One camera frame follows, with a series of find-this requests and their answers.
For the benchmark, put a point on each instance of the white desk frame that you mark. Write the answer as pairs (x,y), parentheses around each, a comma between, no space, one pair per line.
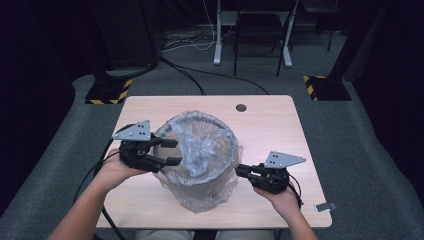
(218,40)

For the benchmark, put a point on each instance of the black yellow striped stand base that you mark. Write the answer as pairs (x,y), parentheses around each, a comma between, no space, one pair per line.
(328,88)
(106,91)

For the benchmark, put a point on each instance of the black folding chair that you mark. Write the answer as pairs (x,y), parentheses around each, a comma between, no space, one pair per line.
(260,25)

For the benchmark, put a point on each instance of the person's right hand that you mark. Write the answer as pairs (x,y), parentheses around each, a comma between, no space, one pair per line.
(283,201)

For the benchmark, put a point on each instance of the person's left hand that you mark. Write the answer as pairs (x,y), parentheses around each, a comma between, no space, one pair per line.
(113,171)

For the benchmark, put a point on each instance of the small grey clip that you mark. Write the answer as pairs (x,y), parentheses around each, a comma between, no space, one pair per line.
(325,207)

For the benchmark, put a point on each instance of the grey slatted trash bin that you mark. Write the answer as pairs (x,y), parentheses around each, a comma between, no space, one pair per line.
(200,186)

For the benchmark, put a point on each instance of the dark round table grommet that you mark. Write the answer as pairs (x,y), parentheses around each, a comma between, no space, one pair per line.
(241,107)

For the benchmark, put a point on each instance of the dark equipment cabinet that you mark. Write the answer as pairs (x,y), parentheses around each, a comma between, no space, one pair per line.
(126,33)

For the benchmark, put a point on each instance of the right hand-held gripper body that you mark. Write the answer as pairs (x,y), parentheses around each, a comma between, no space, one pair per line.
(273,178)

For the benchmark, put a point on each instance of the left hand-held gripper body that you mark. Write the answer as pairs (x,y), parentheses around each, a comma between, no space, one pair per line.
(136,150)

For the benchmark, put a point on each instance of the clear plastic bag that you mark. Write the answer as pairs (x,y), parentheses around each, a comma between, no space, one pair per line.
(203,150)

